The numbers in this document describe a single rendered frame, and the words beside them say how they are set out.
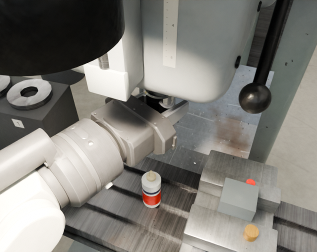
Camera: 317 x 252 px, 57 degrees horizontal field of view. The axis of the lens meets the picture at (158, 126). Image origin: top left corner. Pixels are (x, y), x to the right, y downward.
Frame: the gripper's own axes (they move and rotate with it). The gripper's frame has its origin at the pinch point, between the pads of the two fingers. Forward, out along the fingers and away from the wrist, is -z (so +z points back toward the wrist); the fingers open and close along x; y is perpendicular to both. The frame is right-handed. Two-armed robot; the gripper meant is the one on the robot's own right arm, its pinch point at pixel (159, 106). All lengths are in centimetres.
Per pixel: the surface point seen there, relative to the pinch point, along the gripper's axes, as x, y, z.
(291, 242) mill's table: -24.9, 29.3, -12.6
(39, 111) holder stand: 24.5, 10.7, 9.1
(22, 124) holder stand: 26.3, 13.0, 12.7
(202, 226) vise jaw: -12.2, 18.3, 2.1
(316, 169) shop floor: -19, 121, -126
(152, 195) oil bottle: 0.6, 23.9, 1.3
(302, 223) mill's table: -24.7, 29.2, -18.2
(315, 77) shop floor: 22, 121, -220
